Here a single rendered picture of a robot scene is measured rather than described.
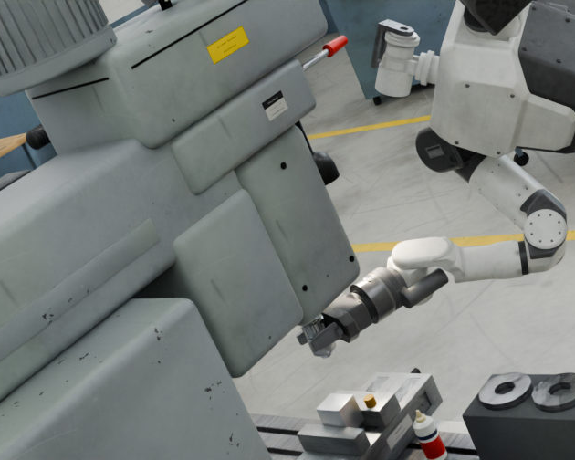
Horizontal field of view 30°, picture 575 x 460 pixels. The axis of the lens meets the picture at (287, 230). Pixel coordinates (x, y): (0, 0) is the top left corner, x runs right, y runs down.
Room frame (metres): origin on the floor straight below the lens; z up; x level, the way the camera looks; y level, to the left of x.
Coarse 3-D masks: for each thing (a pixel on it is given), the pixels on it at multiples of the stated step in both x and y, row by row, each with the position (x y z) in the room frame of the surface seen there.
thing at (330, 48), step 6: (342, 36) 1.93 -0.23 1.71; (330, 42) 1.91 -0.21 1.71; (336, 42) 1.91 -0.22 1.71; (342, 42) 1.92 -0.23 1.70; (324, 48) 1.90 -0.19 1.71; (330, 48) 1.90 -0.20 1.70; (336, 48) 1.90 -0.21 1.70; (318, 54) 1.88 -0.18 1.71; (324, 54) 1.89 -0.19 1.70; (330, 54) 1.90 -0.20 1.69; (312, 60) 1.86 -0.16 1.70; (318, 60) 1.87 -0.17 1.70; (306, 66) 1.85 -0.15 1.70
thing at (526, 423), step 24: (504, 384) 1.58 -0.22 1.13; (528, 384) 1.54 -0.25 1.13; (552, 384) 1.51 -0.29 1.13; (480, 408) 1.56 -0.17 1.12; (504, 408) 1.52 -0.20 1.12; (528, 408) 1.50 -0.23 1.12; (552, 408) 1.46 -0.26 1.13; (480, 432) 1.54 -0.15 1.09; (504, 432) 1.51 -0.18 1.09; (528, 432) 1.48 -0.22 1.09; (552, 432) 1.45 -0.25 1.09; (480, 456) 1.56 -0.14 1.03; (504, 456) 1.53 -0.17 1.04; (528, 456) 1.49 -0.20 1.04; (552, 456) 1.46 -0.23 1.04
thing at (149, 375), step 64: (128, 320) 1.43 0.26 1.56; (192, 320) 1.40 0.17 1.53; (64, 384) 1.30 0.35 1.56; (128, 384) 1.31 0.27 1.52; (192, 384) 1.37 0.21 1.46; (0, 448) 1.20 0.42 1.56; (64, 448) 1.23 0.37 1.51; (128, 448) 1.28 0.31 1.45; (192, 448) 1.34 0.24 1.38; (256, 448) 1.40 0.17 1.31
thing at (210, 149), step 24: (288, 72) 1.80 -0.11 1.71; (240, 96) 1.72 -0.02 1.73; (264, 96) 1.75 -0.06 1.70; (288, 96) 1.78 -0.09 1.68; (312, 96) 1.82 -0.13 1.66; (216, 120) 1.67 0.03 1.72; (240, 120) 1.70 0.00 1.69; (264, 120) 1.74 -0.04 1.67; (288, 120) 1.77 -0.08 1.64; (192, 144) 1.63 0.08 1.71; (216, 144) 1.66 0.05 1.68; (240, 144) 1.69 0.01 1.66; (264, 144) 1.73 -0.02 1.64; (192, 168) 1.62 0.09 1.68; (216, 168) 1.65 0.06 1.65; (192, 192) 1.61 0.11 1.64
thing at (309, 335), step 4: (324, 324) 1.82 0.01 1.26; (320, 328) 1.81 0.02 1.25; (324, 328) 1.82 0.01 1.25; (304, 332) 1.83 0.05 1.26; (308, 332) 1.82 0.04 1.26; (312, 332) 1.81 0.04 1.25; (316, 332) 1.81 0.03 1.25; (308, 336) 1.82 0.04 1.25; (312, 336) 1.81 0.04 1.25; (308, 340) 1.82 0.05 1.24; (308, 344) 1.83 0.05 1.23; (332, 344) 1.82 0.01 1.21; (324, 348) 1.81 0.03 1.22; (328, 348) 1.81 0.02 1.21; (332, 348) 1.82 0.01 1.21; (312, 352) 1.83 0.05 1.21; (316, 352) 1.82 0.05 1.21; (320, 352) 1.81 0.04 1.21; (324, 352) 1.81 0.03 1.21; (328, 352) 1.81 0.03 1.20; (316, 356) 1.82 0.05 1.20; (320, 356) 1.82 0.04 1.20
